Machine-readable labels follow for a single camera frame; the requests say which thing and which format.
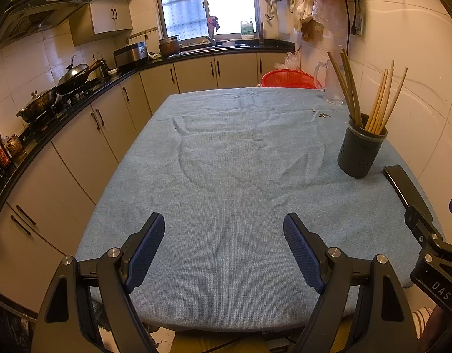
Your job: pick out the dark grey chopstick holder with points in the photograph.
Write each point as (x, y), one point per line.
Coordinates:
(358, 154)

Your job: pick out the silver kitchen appliance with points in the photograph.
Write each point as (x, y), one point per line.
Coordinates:
(130, 57)

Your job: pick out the grey range hood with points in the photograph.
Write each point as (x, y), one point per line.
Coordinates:
(31, 18)

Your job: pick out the red plastic basket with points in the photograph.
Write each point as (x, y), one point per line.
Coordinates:
(288, 79)

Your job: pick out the kitchen window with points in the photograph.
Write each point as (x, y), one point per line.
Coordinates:
(204, 0)

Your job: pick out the brown clay pot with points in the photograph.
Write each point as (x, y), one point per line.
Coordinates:
(169, 47)

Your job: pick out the bunch of wooden chopsticks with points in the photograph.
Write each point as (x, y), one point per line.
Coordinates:
(352, 92)

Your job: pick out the steel kettle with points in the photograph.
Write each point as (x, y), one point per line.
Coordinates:
(104, 69)

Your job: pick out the hanging metal ladle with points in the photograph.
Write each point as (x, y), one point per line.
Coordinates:
(270, 9)

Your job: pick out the black kitchen countertop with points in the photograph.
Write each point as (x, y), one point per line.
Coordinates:
(273, 46)

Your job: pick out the wall power socket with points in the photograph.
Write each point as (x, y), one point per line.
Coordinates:
(357, 25)

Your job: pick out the black wok with glass lid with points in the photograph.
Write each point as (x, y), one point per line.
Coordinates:
(38, 104)

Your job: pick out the person's right forearm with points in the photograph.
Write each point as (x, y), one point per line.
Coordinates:
(443, 331)

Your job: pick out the brown spice jar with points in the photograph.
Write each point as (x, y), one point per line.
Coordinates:
(15, 145)

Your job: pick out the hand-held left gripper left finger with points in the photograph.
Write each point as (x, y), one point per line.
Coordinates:
(145, 253)

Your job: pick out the clear glass mug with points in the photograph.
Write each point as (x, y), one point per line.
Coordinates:
(332, 88)

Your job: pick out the black gas stove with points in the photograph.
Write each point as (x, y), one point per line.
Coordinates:
(79, 95)

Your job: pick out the beige wall cabinets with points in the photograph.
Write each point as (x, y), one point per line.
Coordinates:
(104, 18)

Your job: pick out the white striped cloth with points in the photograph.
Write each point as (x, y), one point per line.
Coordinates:
(421, 321)

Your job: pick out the clear hanging plastic bag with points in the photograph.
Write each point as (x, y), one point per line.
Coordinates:
(327, 11)

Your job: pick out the steel kitchen sink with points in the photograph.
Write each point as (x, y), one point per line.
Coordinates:
(215, 46)

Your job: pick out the black wok with steel lid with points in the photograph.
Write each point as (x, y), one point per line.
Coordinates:
(73, 79)

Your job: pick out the blue table cloth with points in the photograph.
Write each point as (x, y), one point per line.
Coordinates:
(229, 172)

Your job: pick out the green detergent bottle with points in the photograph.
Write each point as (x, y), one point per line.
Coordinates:
(247, 29)

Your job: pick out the pink hanging cloth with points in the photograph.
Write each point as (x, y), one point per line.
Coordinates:
(214, 24)

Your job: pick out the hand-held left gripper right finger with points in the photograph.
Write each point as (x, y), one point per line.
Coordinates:
(303, 253)

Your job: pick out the beige kitchen base cabinets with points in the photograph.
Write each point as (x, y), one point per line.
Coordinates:
(82, 154)

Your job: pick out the white plastic bag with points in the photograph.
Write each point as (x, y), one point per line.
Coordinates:
(292, 60)

